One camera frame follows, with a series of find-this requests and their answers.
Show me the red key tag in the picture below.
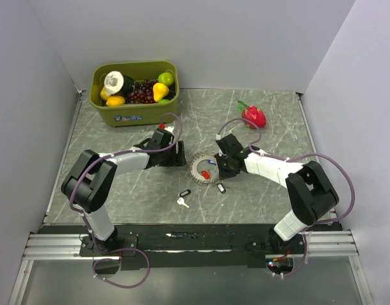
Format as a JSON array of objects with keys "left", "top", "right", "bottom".
[{"left": 201, "top": 170, "right": 210, "bottom": 179}]

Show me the black key tag with key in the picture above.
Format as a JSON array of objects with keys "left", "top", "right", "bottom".
[{"left": 177, "top": 189, "right": 191, "bottom": 208}]

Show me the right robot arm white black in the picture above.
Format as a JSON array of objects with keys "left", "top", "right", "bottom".
[{"left": 215, "top": 134, "right": 339, "bottom": 254}]

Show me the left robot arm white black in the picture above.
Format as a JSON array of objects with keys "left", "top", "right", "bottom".
[{"left": 61, "top": 128, "right": 186, "bottom": 255}]

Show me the small green lime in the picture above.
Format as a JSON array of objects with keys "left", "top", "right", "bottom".
[{"left": 158, "top": 99, "right": 171, "bottom": 104}]

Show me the yellow pear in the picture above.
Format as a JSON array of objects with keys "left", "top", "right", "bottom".
[{"left": 152, "top": 83, "right": 170, "bottom": 103}]

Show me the dark red grape bunch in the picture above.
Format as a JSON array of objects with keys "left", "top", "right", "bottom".
[{"left": 126, "top": 79, "right": 177, "bottom": 104}]

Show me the red dragon fruit toy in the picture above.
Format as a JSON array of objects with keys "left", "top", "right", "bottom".
[{"left": 237, "top": 100, "right": 267, "bottom": 129}]

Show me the olive green plastic bin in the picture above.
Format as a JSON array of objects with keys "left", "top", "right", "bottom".
[{"left": 90, "top": 60, "right": 180, "bottom": 127}]

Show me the green apple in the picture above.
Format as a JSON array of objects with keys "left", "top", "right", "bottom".
[{"left": 158, "top": 72, "right": 175, "bottom": 87}]

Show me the yellow lemon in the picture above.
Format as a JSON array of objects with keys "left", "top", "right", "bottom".
[{"left": 106, "top": 95, "right": 126, "bottom": 107}]

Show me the yellow fruit at bin left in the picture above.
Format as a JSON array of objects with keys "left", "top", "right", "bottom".
[{"left": 100, "top": 87, "right": 109, "bottom": 102}]

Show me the white cut coconut half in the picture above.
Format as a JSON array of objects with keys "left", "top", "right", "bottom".
[{"left": 104, "top": 71, "right": 124, "bottom": 95}]

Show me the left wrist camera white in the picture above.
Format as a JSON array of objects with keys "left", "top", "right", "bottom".
[{"left": 159, "top": 123, "right": 175, "bottom": 134}]

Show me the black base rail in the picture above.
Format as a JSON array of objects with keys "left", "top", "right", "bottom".
[{"left": 79, "top": 222, "right": 344, "bottom": 271}]

